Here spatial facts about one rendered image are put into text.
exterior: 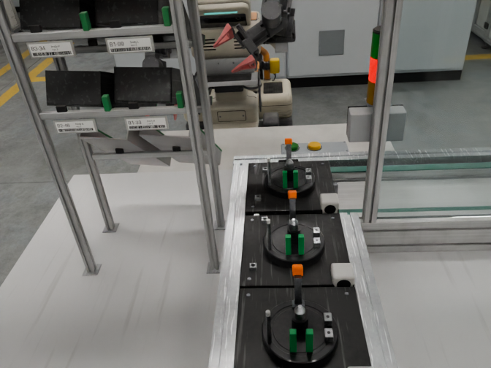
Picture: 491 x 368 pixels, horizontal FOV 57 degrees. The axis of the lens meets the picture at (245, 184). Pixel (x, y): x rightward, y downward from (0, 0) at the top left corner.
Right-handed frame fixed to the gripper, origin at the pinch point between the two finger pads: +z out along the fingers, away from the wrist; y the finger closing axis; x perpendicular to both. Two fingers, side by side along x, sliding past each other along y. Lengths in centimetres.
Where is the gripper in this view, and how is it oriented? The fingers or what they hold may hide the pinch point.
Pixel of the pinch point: (224, 58)
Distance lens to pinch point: 140.3
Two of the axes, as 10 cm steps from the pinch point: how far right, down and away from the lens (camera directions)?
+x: 0.8, 1.0, 9.9
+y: 5.7, 8.1, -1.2
